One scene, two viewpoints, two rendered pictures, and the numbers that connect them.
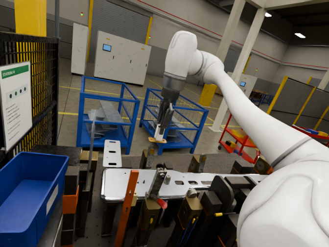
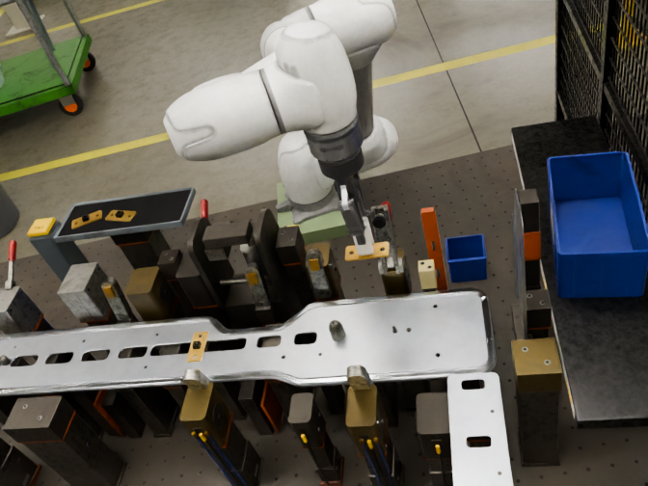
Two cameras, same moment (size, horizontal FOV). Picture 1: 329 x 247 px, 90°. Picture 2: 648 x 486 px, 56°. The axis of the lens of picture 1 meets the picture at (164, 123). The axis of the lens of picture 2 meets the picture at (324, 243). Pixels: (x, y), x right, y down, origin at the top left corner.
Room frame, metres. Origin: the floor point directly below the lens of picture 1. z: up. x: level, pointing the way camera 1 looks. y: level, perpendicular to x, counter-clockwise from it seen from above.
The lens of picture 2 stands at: (1.39, 0.50, 2.06)
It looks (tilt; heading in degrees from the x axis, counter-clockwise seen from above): 42 degrees down; 220
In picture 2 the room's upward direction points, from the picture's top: 19 degrees counter-clockwise
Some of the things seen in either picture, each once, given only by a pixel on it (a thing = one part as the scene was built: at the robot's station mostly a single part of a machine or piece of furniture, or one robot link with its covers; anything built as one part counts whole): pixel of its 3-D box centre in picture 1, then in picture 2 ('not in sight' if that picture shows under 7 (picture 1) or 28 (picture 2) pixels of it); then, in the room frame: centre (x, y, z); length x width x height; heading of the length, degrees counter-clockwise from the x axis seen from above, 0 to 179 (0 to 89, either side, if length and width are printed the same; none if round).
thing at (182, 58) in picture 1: (183, 54); (309, 77); (0.70, 0.00, 1.63); 0.13 x 0.11 x 0.16; 131
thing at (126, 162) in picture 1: (122, 179); (442, 454); (0.85, 0.17, 0.84); 0.12 x 0.07 x 0.28; 22
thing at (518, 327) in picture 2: (85, 204); (524, 366); (0.60, 0.27, 0.85); 0.12 x 0.03 x 0.30; 22
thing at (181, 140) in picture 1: (169, 119); not in sight; (3.32, -0.08, 0.47); 1.20 x 0.80 x 0.95; 31
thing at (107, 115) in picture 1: (104, 112); not in sight; (2.71, 1.07, 0.47); 1.20 x 0.80 x 0.95; 29
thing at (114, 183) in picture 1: (220, 182); (190, 351); (0.87, -0.43, 1.00); 1.38 x 0.22 x 0.02; 112
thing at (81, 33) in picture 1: (81, 44); not in sight; (8.19, 4.77, 1.22); 2.40 x 0.54 x 2.45; 27
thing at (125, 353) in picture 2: not in sight; (146, 388); (0.93, -0.61, 0.84); 0.12 x 0.05 x 0.29; 22
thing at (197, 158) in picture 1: (190, 177); (224, 447); (1.01, -0.29, 0.87); 0.12 x 0.07 x 0.35; 22
